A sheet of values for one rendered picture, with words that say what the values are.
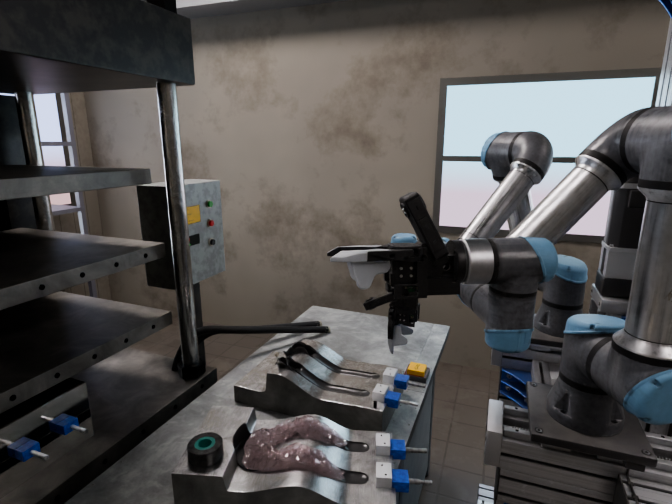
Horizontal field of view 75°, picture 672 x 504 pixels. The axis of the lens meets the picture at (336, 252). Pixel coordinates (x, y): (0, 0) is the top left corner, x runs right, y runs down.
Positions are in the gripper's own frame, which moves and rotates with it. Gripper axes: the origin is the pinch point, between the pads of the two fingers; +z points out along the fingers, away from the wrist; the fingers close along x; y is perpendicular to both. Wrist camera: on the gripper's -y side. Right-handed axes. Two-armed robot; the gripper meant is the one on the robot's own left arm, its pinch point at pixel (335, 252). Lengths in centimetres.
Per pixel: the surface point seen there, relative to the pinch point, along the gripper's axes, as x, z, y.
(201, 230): 112, 45, 2
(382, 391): 52, -17, 47
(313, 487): 21, 4, 54
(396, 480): 24, -15, 56
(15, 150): 117, 116, -31
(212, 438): 31, 27, 47
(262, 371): 78, 19, 49
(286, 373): 62, 11, 44
